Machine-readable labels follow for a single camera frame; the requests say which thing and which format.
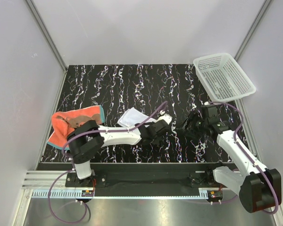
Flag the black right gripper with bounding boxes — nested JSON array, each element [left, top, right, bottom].
[[177, 111, 208, 140]]

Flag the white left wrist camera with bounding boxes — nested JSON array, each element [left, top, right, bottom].
[[158, 110, 173, 125]]

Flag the white terry towel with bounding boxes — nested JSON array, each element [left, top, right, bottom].
[[117, 107, 157, 127]]

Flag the aluminium frame rail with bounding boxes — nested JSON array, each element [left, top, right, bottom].
[[22, 171, 223, 202]]

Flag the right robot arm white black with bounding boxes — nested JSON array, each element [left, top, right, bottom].
[[179, 102, 282, 214]]

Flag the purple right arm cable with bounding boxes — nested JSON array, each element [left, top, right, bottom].
[[204, 101, 280, 215]]

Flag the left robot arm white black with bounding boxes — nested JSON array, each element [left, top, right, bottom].
[[67, 114, 172, 186]]

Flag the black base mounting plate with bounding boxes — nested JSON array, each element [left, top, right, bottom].
[[65, 162, 233, 189]]

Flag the white plastic mesh basket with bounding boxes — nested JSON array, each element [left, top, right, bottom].
[[193, 53, 256, 102]]

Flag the orange patterned towel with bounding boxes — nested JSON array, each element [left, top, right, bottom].
[[47, 105, 105, 150]]

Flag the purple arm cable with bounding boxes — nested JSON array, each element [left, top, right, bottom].
[[47, 101, 168, 226], [204, 101, 280, 215]]

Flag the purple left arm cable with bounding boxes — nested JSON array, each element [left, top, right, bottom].
[[47, 101, 168, 226]]

